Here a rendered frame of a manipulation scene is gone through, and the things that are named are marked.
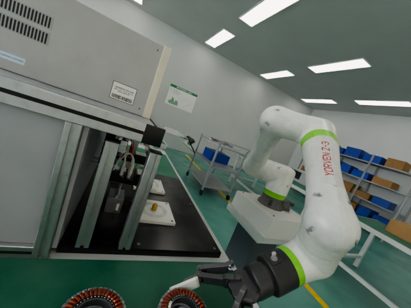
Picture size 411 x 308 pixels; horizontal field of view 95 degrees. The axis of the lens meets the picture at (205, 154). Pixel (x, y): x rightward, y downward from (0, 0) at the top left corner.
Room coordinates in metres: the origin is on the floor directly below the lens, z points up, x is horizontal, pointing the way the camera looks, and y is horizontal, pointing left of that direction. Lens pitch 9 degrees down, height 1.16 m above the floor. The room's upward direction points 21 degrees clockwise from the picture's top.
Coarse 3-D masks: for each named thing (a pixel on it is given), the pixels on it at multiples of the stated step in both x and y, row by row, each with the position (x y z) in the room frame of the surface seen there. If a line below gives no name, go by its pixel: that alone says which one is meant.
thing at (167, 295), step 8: (176, 288) 0.38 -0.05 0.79; (184, 288) 0.39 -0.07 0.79; (168, 296) 0.36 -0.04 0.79; (176, 296) 0.36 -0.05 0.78; (184, 296) 0.37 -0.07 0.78; (192, 296) 0.38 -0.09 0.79; (160, 304) 0.34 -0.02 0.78; (168, 304) 0.34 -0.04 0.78; (176, 304) 0.36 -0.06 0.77; (184, 304) 0.37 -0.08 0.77; (192, 304) 0.37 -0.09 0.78; (200, 304) 0.37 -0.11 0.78
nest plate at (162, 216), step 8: (152, 200) 0.75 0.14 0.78; (144, 208) 0.66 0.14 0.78; (160, 208) 0.71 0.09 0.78; (168, 208) 0.73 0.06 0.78; (144, 216) 0.61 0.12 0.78; (152, 216) 0.63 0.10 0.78; (160, 216) 0.65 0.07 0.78; (168, 216) 0.67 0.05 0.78; (160, 224) 0.62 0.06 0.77; (168, 224) 0.63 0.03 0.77
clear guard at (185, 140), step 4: (164, 128) 0.94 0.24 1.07; (168, 128) 1.02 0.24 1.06; (168, 132) 0.85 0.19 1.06; (172, 132) 0.92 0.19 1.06; (176, 132) 0.98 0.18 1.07; (180, 136) 0.87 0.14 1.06; (184, 136) 0.93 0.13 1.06; (184, 140) 1.01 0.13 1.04; (188, 140) 0.89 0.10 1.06; (188, 144) 0.94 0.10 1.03; (192, 148) 0.90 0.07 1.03
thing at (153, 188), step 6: (126, 174) 0.63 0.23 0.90; (132, 174) 0.65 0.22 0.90; (138, 174) 0.61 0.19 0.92; (114, 180) 0.58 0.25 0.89; (120, 180) 0.59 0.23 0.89; (126, 180) 0.59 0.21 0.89; (132, 180) 0.60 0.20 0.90; (138, 180) 0.61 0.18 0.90; (120, 186) 0.60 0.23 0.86; (156, 186) 0.66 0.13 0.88
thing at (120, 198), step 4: (112, 188) 0.64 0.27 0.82; (112, 192) 0.61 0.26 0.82; (120, 192) 0.63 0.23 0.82; (108, 196) 0.58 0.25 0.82; (112, 196) 0.59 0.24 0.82; (120, 196) 0.61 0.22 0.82; (108, 200) 0.58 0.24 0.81; (112, 200) 0.58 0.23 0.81; (116, 200) 0.59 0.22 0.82; (120, 200) 0.59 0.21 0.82; (108, 204) 0.58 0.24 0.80; (112, 204) 0.58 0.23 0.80; (120, 204) 0.59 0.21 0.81; (108, 208) 0.58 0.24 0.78; (112, 208) 0.58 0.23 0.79; (120, 208) 0.60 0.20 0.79; (112, 212) 0.59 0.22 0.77; (116, 212) 0.59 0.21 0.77
